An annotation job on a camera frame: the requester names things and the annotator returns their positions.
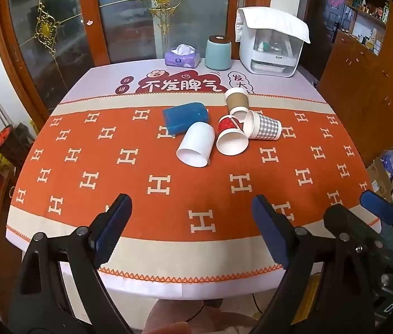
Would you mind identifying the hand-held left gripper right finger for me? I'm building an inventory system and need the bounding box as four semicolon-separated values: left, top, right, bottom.
251;195;379;334

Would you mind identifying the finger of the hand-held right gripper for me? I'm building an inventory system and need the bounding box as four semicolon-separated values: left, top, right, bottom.
359;190;393;227
323;205;389;269

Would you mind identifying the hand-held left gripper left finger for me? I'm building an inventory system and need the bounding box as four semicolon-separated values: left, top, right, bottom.
9;194;134;334

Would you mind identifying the red patterned paper cup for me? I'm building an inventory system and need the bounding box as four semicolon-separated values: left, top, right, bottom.
215;114;250;156

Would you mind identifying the grey checked paper cup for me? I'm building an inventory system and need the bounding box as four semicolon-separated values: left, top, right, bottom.
244;110;283;141

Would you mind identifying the plain white paper cup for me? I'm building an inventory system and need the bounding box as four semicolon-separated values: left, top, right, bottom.
176;121;216;167

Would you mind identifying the blue textured cup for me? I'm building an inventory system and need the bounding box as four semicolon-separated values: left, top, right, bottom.
162;102;209;134

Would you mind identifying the brown sleeved paper cup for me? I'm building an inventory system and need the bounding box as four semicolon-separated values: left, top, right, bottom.
225;87;250;116

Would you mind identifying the cardboard box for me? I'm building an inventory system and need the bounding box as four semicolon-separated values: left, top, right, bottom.
366;159;393;203

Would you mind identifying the blue box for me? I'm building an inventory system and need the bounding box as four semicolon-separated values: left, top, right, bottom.
380;149;393;179

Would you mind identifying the orange patterned tablecloth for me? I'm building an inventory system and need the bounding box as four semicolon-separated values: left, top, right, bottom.
5;64;380;291

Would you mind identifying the wooden cabinet panel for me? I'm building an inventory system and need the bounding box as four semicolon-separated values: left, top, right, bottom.
318;2;393;168

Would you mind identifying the black basket with red yarn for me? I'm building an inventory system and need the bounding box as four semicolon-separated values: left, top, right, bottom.
0;123;35;168

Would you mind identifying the white countertop appliance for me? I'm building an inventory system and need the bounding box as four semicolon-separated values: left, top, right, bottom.
235;7;305;78

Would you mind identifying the purple tissue box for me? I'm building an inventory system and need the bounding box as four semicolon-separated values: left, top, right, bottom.
164;44;200;68

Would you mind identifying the teal canister with brown lid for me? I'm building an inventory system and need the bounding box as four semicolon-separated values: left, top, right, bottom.
204;35;232;71

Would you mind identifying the dark door with pink poster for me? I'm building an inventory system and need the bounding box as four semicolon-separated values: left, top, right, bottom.
296;0;349;81

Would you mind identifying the wooden framed glass door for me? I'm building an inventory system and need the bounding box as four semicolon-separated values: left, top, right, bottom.
77;0;274;67
0;0;111;122

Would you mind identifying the white folded cloth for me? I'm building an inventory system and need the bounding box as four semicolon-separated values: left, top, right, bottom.
235;6;311;44

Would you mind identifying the wall shelf with small goods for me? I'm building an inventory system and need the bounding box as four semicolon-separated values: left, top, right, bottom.
341;0;392;56

